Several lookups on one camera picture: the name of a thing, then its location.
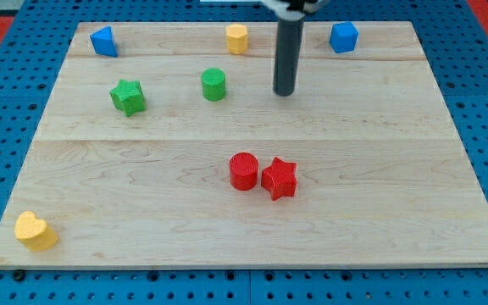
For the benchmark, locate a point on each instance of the red star block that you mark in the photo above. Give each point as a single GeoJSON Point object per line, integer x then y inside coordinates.
{"type": "Point", "coordinates": [279, 179]}

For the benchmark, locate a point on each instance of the green star block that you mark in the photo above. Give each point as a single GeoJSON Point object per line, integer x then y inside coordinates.
{"type": "Point", "coordinates": [128, 97]}

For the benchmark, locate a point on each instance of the red cylinder block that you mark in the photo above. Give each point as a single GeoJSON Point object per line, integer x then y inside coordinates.
{"type": "Point", "coordinates": [243, 168]}

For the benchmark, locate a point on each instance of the green cylinder block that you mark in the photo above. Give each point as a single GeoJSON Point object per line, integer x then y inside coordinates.
{"type": "Point", "coordinates": [213, 84]}

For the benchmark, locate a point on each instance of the wooden board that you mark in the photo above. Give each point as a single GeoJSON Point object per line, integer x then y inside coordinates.
{"type": "Point", "coordinates": [383, 180]}

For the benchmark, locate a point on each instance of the yellow hexagon block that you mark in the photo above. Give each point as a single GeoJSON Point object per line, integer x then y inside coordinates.
{"type": "Point", "coordinates": [236, 38]}

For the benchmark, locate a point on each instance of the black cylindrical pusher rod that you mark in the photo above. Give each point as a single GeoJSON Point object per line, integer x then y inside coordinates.
{"type": "Point", "coordinates": [287, 51]}

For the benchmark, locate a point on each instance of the blue cube block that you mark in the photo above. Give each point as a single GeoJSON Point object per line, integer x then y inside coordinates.
{"type": "Point", "coordinates": [343, 37]}

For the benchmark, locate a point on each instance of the blue triangle block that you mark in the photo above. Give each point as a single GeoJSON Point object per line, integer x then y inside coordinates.
{"type": "Point", "coordinates": [103, 42]}

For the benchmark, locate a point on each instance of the yellow heart block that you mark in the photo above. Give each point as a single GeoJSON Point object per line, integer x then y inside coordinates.
{"type": "Point", "coordinates": [34, 233]}

